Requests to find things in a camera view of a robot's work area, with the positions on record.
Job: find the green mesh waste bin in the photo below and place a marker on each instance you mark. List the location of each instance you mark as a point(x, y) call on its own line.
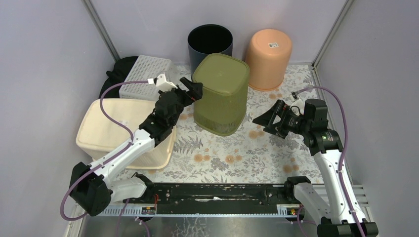
point(223, 105)

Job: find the cream perforated large basket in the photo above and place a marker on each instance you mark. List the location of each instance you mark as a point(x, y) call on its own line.
point(98, 136)

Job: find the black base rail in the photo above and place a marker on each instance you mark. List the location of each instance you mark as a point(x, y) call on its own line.
point(220, 200)

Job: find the dark blue round bin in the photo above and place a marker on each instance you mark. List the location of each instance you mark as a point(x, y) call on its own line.
point(208, 39)

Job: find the white slotted basket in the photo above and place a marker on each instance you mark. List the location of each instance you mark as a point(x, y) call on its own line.
point(144, 68)

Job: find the floral patterned table mat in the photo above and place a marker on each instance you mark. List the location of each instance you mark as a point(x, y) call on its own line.
point(250, 155)

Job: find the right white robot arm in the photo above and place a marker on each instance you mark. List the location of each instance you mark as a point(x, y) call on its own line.
point(341, 215)

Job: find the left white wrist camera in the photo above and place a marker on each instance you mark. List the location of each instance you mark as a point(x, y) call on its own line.
point(163, 84)

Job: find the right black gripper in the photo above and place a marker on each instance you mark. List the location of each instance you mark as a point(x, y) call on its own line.
point(267, 119)

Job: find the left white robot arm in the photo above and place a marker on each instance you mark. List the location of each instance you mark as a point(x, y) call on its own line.
point(93, 186)

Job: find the orange round bin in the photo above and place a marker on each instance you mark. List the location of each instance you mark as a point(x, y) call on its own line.
point(268, 55)

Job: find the black cloth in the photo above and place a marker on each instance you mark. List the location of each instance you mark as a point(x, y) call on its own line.
point(120, 71)

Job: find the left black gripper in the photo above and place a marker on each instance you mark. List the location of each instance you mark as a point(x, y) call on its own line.
point(185, 95)

